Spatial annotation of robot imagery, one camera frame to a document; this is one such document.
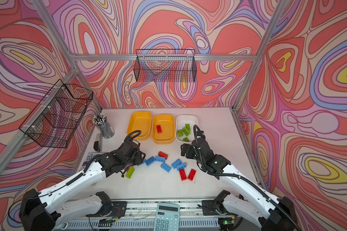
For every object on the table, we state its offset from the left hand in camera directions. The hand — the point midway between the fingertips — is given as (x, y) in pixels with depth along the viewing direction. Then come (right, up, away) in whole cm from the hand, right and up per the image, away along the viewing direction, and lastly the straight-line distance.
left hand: (141, 156), depth 80 cm
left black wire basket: (-46, +21, -2) cm, 50 cm away
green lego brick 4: (+27, +7, +18) cm, 33 cm away
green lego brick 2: (+23, +11, +19) cm, 32 cm away
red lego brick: (+7, +14, +24) cm, 29 cm away
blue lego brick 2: (+20, -6, +8) cm, 22 cm away
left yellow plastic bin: (-7, +20, +28) cm, 36 cm away
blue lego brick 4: (+10, -4, +9) cm, 14 cm away
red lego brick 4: (+11, -2, +11) cm, 16 cm away
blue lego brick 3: (+23, -8, +6) cm, 25 cm away
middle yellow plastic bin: (+13, +18, +29) cm, 37 cm away
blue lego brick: (+13, -8, +6) cm, 17 cm away
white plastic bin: (+26, +18, +27) cm, 41 cm away
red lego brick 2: (+24, -12, +4) cm, 27 cm away
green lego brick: (+28, +16, +25) cm, 41 cm away
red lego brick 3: (+29, -12, +4) cm, 32 cm away
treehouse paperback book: (-36, -2, +11) cm, 37 cm away
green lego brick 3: (+27, +13, +21) cm, 37 cm away
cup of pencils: (-28, +20, +9) cm, 35 cm away
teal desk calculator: (+15, -27, -11) cm, 33 cm away
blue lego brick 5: (+3, -5, +8) cm, 10 cm away
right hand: (+26, +4, -1) cm, 27 cm away
